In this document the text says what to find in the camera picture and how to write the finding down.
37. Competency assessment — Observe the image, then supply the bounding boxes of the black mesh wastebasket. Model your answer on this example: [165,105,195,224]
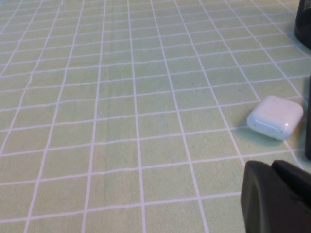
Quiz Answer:
[293,0,311,50]

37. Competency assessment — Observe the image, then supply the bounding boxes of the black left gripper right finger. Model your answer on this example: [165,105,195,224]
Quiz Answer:
[271,159,311,206]

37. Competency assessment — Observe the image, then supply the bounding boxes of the white earbuds case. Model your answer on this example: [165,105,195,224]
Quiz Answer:
[246,95,304,141]

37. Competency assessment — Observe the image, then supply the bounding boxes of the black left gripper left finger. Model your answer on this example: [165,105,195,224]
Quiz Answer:
[240,160,311,233]

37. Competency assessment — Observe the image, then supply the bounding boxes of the green checked tablecloth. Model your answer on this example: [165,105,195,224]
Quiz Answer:
[0,0,311,233]

